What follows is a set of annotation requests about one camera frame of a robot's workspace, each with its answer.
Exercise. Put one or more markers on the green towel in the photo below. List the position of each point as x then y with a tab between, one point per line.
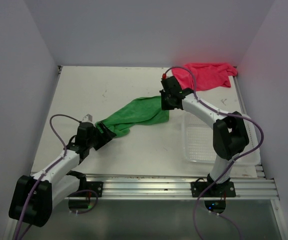
141	111

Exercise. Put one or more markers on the clear plastic tray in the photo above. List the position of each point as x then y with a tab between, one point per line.
197	140

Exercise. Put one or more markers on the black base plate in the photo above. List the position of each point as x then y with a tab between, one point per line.
216	191
96	186

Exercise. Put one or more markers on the aluminium mounting rail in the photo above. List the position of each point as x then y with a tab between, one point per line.
115	187

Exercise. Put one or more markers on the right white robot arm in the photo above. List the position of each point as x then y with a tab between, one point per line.
229	135

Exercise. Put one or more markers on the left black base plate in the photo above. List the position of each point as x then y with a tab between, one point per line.
96	186

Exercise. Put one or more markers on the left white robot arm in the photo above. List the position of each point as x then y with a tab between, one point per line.
36	195

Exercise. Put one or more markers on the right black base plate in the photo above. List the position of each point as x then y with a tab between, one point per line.
216	191

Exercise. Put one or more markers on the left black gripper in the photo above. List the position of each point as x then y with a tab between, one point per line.
107	136

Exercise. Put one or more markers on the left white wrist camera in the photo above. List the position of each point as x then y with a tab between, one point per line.
87	118

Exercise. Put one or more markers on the pink towel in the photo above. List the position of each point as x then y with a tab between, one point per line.
208	75

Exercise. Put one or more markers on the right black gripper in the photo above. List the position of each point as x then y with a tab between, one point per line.
164	106

